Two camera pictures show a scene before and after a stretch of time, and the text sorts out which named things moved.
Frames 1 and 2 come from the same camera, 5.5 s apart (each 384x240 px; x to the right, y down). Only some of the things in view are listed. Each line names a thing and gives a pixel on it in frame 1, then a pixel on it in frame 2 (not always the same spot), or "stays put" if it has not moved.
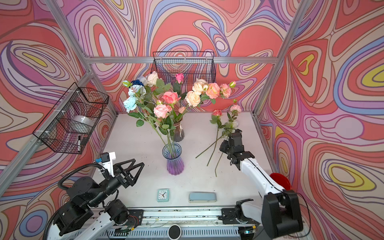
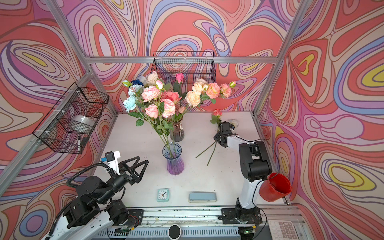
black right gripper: x=223 y=146 → x=216 y=137
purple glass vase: x=175 y=163 stays put
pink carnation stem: x=214 y=91 stays put
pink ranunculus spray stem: x=234 y=109 → x=162 y=109
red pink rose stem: x=216 y=114 stays put
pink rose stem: x=161 y=111 → x=152 y=111
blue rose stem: x=137 y=82 stays put
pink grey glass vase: x=179 y=134 stays put
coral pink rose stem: x=171 y=97 stays put
